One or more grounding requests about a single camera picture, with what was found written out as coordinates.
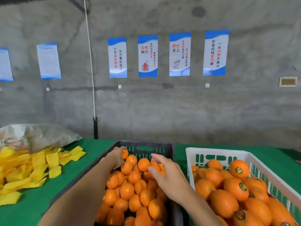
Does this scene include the person's right hand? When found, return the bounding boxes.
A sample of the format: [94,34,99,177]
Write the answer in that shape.
[147,153,193,204]

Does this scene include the person's left hand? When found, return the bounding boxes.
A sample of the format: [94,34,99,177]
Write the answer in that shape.
[100,146,128,170]

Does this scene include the white notice with blue border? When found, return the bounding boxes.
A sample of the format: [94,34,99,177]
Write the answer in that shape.
[37,43,62,80]
[0,48,14,82]

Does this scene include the beige woven sack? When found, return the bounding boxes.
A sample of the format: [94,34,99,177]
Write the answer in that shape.
[0,123,83,153]

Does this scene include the pile of oranges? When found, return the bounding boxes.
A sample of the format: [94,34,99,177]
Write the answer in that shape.
[94,148,169,226]

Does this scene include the white pole with black base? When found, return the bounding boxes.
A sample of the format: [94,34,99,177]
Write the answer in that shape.
[84,0,99,140]

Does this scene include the person's left forearm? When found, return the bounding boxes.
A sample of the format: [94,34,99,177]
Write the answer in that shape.
[38,158,120,226]

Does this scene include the white plastic crate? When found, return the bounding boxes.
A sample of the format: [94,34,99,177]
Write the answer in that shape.
[185,147,301,226]

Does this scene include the green felt table cover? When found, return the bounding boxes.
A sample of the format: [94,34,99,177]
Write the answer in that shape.
[0,138,301,226]

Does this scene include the beige wall plate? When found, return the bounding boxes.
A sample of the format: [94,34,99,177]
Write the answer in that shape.
[279,77,298,88]

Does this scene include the black plastic crate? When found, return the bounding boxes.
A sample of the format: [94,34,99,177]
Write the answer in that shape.
[41,140,185,226]

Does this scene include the pile of yellow bags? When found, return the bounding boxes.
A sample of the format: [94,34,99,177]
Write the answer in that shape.
[0,146,87,206]

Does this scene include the heap of labelled oranges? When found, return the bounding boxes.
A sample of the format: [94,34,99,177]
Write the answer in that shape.
[191,159,299,226]

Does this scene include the blue white wall poster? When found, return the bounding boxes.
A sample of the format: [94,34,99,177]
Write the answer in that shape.
[169,32,192,77]
[203,30,230,76]
[108,37,128,78]
[138,35,159,78]

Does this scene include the single orange fruit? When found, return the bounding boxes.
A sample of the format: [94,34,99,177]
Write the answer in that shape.
[149,160,166,177]

